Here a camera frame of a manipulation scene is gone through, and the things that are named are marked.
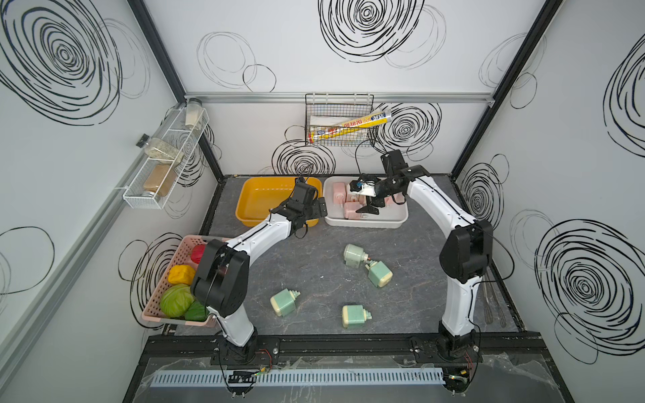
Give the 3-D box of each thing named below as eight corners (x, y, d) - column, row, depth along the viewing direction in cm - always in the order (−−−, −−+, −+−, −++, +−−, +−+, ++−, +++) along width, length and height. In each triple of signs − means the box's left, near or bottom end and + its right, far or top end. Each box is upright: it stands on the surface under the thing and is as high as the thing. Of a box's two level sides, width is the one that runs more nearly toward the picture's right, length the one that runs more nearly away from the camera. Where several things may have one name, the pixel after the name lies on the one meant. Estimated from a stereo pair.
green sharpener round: (344, 268, 92) (345, 258, 86) (343, 254, 96) (344, 243, 90) (367, 268, 92) (370, 258, 86) (365, 254, 96) (368, 243, 90)
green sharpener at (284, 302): (278, 321, 81) (274, 314, 75) (272, 305, 84) (268, 297, 78) (304, 307, 84) (302, 299, 78) (297, 292, 87) (295, 284, 81)
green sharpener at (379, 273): (377, 291, 87) (381, 283, 82) (363, 272, 92) (366, 263, 86) (390, 283, 89) (394, 274, 83) (375, 264, 94) (378, 255, 88)
